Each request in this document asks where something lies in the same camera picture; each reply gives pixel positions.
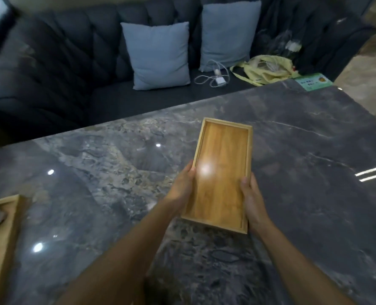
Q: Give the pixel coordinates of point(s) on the person's right hand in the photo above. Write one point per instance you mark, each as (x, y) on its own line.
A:
(254, 204)

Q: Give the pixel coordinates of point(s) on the person's left hand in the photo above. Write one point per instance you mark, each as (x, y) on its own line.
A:
(181, 190)

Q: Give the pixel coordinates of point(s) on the person's left thumb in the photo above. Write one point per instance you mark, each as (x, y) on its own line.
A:
(191, 169)

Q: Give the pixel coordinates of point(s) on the person's right thumb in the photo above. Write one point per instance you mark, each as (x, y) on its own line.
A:
(244, 190)

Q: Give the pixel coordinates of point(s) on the small rectangular wooden tray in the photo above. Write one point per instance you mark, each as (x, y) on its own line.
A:
(221, 174)

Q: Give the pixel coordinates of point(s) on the person's left forearm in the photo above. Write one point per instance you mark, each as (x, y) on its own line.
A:
(111, 263)

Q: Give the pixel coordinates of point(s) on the person's right forearm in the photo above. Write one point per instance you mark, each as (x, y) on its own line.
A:
(294, 266)

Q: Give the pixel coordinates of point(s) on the light blue cushion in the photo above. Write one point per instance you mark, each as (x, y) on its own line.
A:
(157, 53)
(227, 33)

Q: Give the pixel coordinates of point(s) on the yellow cloth bag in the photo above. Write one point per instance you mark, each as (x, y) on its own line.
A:
(264, 71)

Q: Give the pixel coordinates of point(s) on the green card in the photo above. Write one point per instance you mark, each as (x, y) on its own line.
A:
(313, 81)

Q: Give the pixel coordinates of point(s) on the dark tufted sofa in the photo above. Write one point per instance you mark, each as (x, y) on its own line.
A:
(80, 69)

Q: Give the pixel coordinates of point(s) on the clear plastic bag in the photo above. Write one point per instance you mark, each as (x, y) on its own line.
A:
(281, 44)

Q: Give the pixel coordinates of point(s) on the dark jacket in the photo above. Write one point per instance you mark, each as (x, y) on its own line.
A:
(318, 31)

